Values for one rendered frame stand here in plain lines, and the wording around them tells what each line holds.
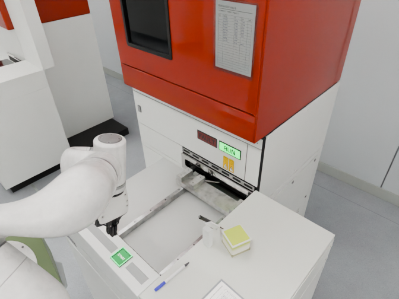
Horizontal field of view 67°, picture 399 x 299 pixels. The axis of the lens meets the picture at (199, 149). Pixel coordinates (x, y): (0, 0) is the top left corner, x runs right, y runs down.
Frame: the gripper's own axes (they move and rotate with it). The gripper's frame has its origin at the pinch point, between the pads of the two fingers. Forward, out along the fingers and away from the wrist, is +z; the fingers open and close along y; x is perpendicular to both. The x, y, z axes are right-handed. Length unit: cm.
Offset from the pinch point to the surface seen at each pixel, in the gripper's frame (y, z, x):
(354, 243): -167, 79, 48
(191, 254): -19.8, 11.2, 17.2
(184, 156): -60, 6, -27
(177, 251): -26.7, 24.5, 4.5
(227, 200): -55, 12, 5
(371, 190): -223, 62, 39
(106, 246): -2.8, 15.7, -8.0
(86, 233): -0.7, 15.7, -18.3
